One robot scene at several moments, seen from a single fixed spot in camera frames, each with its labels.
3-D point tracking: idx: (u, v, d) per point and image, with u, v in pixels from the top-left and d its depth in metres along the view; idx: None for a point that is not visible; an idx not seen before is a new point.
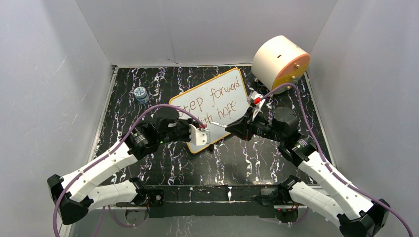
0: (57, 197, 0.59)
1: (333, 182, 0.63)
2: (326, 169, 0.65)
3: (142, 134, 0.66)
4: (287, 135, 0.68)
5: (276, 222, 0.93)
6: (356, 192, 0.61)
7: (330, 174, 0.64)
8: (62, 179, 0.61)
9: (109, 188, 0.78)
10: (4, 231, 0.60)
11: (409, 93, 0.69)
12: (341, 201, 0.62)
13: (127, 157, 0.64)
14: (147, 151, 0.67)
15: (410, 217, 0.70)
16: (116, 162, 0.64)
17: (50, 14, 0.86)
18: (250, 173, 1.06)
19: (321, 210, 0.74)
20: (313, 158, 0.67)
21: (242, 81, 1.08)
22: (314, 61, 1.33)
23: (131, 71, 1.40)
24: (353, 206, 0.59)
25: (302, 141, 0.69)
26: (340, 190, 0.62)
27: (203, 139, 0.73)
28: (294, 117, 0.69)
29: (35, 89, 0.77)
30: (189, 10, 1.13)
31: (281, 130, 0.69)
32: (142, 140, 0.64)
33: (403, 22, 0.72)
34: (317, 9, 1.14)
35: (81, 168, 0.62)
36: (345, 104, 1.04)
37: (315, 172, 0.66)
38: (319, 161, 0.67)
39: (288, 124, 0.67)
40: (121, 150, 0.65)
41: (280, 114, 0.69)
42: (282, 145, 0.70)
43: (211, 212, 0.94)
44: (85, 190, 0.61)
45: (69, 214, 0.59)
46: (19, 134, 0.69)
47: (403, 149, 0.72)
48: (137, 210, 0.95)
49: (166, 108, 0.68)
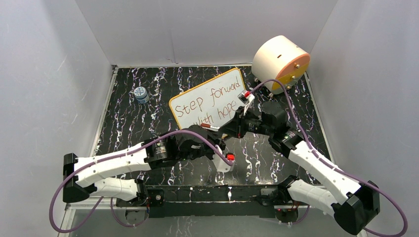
0: (67, 175, 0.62)
1: (320, 167, 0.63)
2: (313, 155, 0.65)
3: (163, 145, 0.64)
4: (275, 128, 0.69)
5: (276, 222, 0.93)
6: (343, 176, 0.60)
7: (317, 160, 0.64)
8: (76, 160, 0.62)
9: (116, 183, 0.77)
10: (3, 230, 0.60)
11: (409, 93, 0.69)
12: (330, 186, 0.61)
13: (142, 164, 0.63)
14: (163, 164, 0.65)
15: (410, 217, 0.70)
16: (129, 164, 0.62)
17: (50, 14, 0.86)
18: (250, 173, 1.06)
19: (315, 202, 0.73)
20: (300, 146, 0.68)
21: (242, 81, 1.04)
22: (314, 61, 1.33)
23: (131, 71, 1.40)
24: (341, 188, 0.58)
25: (290, 133, 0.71)
26: (327, 174, 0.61)
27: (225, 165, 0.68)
28: (281, 109, 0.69)
29: (36, 89, 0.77)
30: (189, 10, 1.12)
31: (270, 123, 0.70)
32: (163, 154, 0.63)
33: (403, 22, 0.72)
34: (316, 9, 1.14)
35: (97, 157, 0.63)
36: (346, 104, 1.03)
37: (303, 159, 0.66)
38: (306, 148, 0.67)
39: (275, 116, 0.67)
40: (139, 155, 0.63)
41: (269, 107, 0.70)
42: (272, 137, 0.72)
43: (211, 212, 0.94)
44: (91, 179, 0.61)
45: (70, 195, 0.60)
46: (19, 133, 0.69)
47: (403, 149, 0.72)
48: (137, 210, 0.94)
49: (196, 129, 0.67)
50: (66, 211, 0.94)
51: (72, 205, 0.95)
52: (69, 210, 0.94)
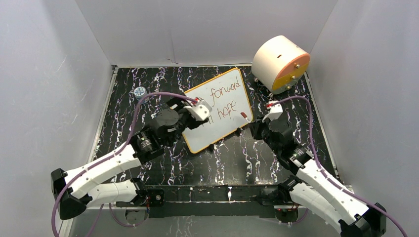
0: (58, 192, 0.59)
1: (329, 187, 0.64)
2: (321, 175, 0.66)
3: (147, 138, 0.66)
4: (283, 145, 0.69)
5: (276, 222, 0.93)
6: (351, 197, 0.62)
7: (326, 180, 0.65)
8: (65, 174, 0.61)
9: (113, 187, 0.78)
10: (4, 230, 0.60)
11: (409, 92, 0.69)
12: (338, 207, 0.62)
13: (132, 160, 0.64)
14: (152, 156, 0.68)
15: (410, 218, 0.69)
16: (120, 164, 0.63)
17: (49, 13, 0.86)
18: (250, 173, 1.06)
19: (322, 213, 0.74)
20: (309, 166, 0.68)
21: (242, 81, 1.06)
22: (314, 61, 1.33)
23: (131, 71, 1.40)
24: (349, 210, 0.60)
25: (298, 150, 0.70)
26: (335, 194, 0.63)
27: (205, 111, 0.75)
28: (289, 127, 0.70)
29: (35, 89, 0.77)
30: (189, 10, 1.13)
31: (277, 140, 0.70)
32: (148, 146, 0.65)
33: (403, 22, 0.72)
34: (316, 9, 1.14)
35: (85, 166, 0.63)
36: (346, 104, 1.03)
37: (312, 179, 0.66)
38: (315, 167, 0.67)
39: (283, 134, 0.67)
40: (126, 152, 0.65)
41: (276, 125, 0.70)
42: (279, 154, 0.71)
43: (211, 212, 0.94)
44: (86, 187, 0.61)
45: (66, 210, 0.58)
46: (19, 133, 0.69)
47: (403, 149, 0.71)
48: (137, 210, 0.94)
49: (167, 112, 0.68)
50: None
51: None
52: None
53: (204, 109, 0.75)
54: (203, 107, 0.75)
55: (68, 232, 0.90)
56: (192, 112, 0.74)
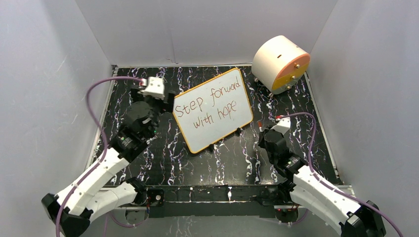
0: (54, 216, 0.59)
1: (321, 189, 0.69)
2: (314, 178, 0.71)
3: (127, 137, 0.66)
4: (278, 154, 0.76)
5: (276, 222, 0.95)
6: (343, 196, 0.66)
7: (318, 182, 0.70)
8: (57, 196, 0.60)
9: (110, 194, 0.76)
10: (4, 230, 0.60)
11: (409, 92, 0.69)
12: (333, 207, 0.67)
13: (118, 162, 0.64)
14: (138, 152, 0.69)
15: (409, 217, 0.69)
16: (108, 169, 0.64)
17: (49, 13, 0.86)
18: (250, 173, 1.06)
19: (322, 214, 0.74)
20: (303, 171, 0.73)
21: (242, 81, 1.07)
22: (314, 61, 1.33)
23: (131, 71, 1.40)
24: (342, 208, 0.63)
25: (293, 159, 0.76)
26: (328, 195, 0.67)
27: (158, 84, 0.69)
28: (283, 138, 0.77)
29: (36, 89, 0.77)
30: (189, 10, 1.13)
31: (273, 150, 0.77)
32: (130, 144, 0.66)
33: (403, 22, 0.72)
34: (316, 9, 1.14)
35: (73, 181, 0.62)
36: (346, 104, 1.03)
37: (306, 182, 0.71)
38: (308, 172, 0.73)
39: (277, 144, 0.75)
40: (111, 156, 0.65)
41: (271, 136, 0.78)
42: (275, 163, 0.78)
43: (211, 212, 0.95)
44: (82, 202, 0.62)
45: (70, 228, 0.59)
46: (19, 132, 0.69)
47: (403, 149, 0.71)
48: (137, 210, 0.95)
49: (136, 105, 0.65)
50: None
51: None
52: None
53: (157, 84, 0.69)
54: (154, 83, 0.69)
55: None
56: (149, 94, 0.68)
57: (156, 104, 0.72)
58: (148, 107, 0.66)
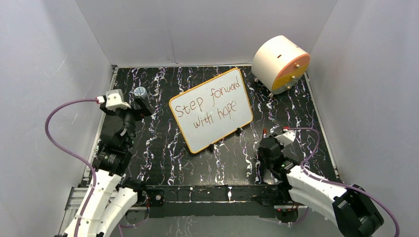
0: None
1: (311, 181, 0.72)
2: (304, 174, 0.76)
3: (110, 155, 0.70)
4: (273, 159, 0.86)
5: (276, 222, 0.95)
6: (330, 184, 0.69)
7: (308, 176, 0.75)
8: (65, 234, 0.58)
9: (111, 207, 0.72)
10: (3, 230, 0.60)
11: (409, 92, 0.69)
12: (323, 196, 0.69)
13: (112, 179, 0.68)
14: (124, 164, 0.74)
15: (409, 217, 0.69)
16: (105, 188, 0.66)
17: (49, 13, 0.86)
18: (250, 173, 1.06)
19: (321, 210, 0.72)
20: (294, 170, 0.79)
21: (242, 81, 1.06)
22: (314, 61, 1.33)
23: (131, 71, 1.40)
24: (328, 194, 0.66)
25: (288, 163, 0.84)
26: (317, 185, 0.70)
27: (114, 96, 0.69)
28: (276, 143, 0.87)
29: (36, 90, 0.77)
30: (189, 10, 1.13)
31: (269, 155, 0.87)
32: (115, 160, 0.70)
33: (403, 23, 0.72)
34: (316, 9, 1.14)
35: (75, 214, 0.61)
36: (346, 104, 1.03)
37: (297, 179, 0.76)
38: (299, 170, 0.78)
39: (271, 148, 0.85)
40: (102, 178, 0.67)
41: (265, 142, 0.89)
42: (272, 168, 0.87)
43: (211, 212, 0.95)
44: (91, 229, 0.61)
45: None
46: (19, 132, 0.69)
47: (403, 149, 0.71)
48: (137, 210, 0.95)
49: (110, 121, 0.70)
50: (66, 211, 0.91)
51: (72, 205, 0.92)
52: (69, 211, 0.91)
53: (113, 96, 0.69)
54: (109, 97, 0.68)
55: None
56: (115, 107, 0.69)
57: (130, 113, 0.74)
58: (122, 119, 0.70)
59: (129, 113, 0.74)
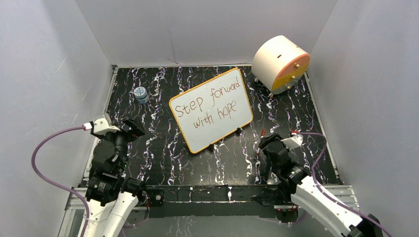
0: None
1: (324, 201, 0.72)
2: (317, 189, 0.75)
3: (100, 182, 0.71)
4: (281, 164, 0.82)
5: (276, 222, 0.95)
6: (346, 209, 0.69)
7: (321, 193, 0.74)
8: None
9: (111, 217, 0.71)
10: (2, 230, 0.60)
11: (410, 92, 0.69)
12: (334, 218, 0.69)
13: (104, 207, 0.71)
14: (116, 190, 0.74)
15: (409, 217, 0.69)
16: (99, 217, 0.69)
17: (49, 13, 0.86)
18: (250, 173, 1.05)
19: (323, 222, 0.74)
20: (306, 181, 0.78)
21: (242, 81, 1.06)
22: (314, 61, 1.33)
23: (131, 71, 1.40)
24: (344, 220, 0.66)
25: (297, 169, 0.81)
26: (331, 207, 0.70)
27: (101, 121, 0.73)
28: (284, 148, 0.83)
29: (36, 89, 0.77)
30: (189, 10, 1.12)
31: (276, 160, 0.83)
32: (106, 187, 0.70)
33: (403, 23, 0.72)
34: (316, 9, 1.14)
35: None
36: (346, 104, 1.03)
37: (308, 193, 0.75)
38: (311, 182, 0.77)
39: (279, 153, 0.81)
40: (94, 208, 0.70)
41: (272, 147, 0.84)
42: (279, 173, 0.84)
43: (211, 212, 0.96)
44: None
45: None
46: (19, 131, 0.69)
47: (403, 149, 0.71)
48: (137, 210, 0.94)
49: (101, 148, 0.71)
50: (65, 211, 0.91)
51: (72, 205, 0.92)
52: (69, 211, 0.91)
53: (100, 122, 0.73)
54: (96, 122, 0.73)
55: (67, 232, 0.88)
56: (104, 131, 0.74)
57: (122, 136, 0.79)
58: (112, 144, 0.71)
59: (119, 136, 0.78)
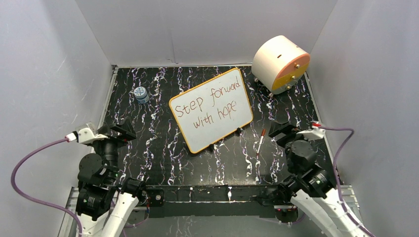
0: None
1: (346, 221, 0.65)
2: (342, 208, 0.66)
3: (90, 196, 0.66)
4: (305, 169, 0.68)
5: (276, 222, 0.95)
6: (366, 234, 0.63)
7: (346, 213, 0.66)
8: None
9: (110, 218, 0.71)
10: (2, 230, 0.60)
11: (409, 92, 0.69)
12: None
13: (97, 221, 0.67)
14: (107, 200, 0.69)
15: (408, 217, 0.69)
16: (93, 231, 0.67)
17: (49, 14, 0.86)
18: (250, 173, 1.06)
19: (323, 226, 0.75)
20: (331, 196, 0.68)
21: (242, 81, 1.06)
22: (314, 60, 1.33)
23: (131, 71, 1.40)
24: None
25: (320, 176, 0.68)
26: (352, 229, 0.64)
27: (85, 131, 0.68)
28: (313, 151, 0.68)
29: (36, 89, 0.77)
30: (189, 10, 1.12)
31: (300, 164, 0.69)
32: (95, 200, 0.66)
33: (403, 23, 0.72)
34: (316, 9, 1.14)
35: None
36: (346, 104, 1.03)
37: (330, 209, 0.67)
38: (337, 199, 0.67)
39: (307, 158, 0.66)
40: (85, 222, 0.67)
41: (298, 148, 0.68)
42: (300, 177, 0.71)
43: (211, 212, 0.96)
44: None
45: None
46: (19, 131, 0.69)
47: (403, 149, 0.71)
48: (137, 210, 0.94)
49: (87, 160, 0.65)
50: None
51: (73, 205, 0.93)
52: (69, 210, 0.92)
53: (83, 131, 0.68)
54: (80, 132, 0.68)
55: (67, 232, 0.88)
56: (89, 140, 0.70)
57: (112, 142, 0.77)
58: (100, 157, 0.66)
59: (108, 143, 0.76)
